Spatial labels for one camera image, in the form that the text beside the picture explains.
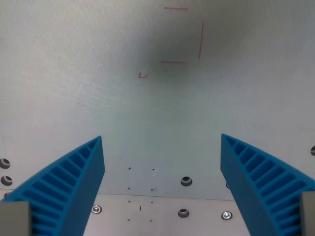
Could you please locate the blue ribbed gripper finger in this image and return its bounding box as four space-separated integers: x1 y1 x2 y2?
220 133 315 236
0 135 106 236

